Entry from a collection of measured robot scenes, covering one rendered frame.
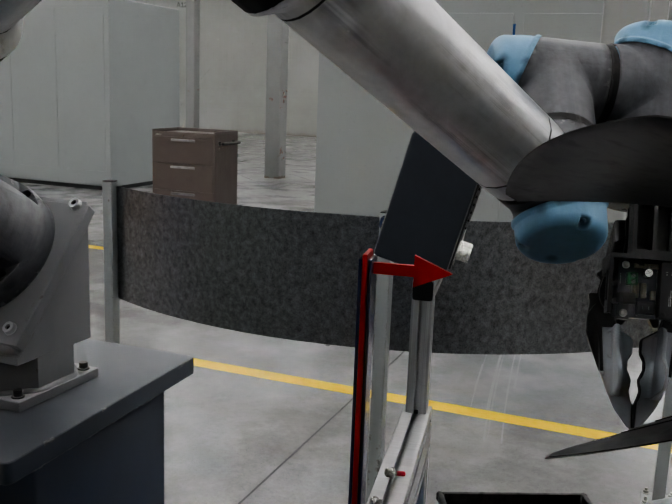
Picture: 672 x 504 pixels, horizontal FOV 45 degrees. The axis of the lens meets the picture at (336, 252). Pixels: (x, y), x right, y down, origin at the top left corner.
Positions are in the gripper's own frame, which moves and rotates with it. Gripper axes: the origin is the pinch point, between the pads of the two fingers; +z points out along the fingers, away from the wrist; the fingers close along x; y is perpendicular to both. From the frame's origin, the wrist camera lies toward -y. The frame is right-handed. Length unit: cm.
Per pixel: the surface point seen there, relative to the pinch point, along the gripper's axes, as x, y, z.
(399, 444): -24.1, -27.9, 8.8
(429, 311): -22.3, -34.0, -8.9
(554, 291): 1, -171, -23
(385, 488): -24.0, -16.1, 12.5
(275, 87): -355, -1007, -343
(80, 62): -526, -778, -294
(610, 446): -2.8, 9.3, 2.3
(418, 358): -23.5, -37.0, -2.3
